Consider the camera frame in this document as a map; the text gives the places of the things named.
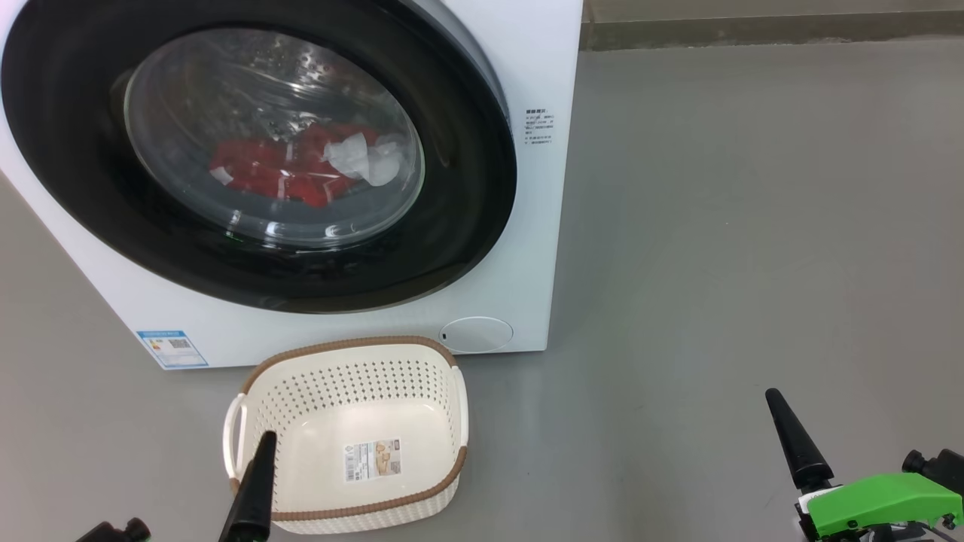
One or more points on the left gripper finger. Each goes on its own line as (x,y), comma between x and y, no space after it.
(252,497)

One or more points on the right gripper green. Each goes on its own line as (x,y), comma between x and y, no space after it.
(881,500)

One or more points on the red and white garment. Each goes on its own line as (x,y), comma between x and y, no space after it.
(263,169)

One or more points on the washing machine door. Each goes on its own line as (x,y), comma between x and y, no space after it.
(467,188)

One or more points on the printed product label sticker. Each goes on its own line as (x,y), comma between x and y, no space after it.
(373,461)

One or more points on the cream perforated laundry basket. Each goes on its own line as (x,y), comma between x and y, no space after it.
(339,391)

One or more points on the white front-load washing machine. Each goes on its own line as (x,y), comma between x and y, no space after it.
(527,226)

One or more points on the blue energy label sticker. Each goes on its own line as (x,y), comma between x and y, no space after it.
(173,348)

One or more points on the round white filter cover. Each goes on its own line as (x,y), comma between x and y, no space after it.
(476,335)

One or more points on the printed warning text label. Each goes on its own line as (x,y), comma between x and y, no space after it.
(539,126)

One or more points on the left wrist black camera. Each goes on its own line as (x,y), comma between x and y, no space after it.
(120,533)

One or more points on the wrist black camera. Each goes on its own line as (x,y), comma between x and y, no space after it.
(120,533)
(941,467)

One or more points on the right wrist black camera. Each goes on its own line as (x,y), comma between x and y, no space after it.
(941,467)

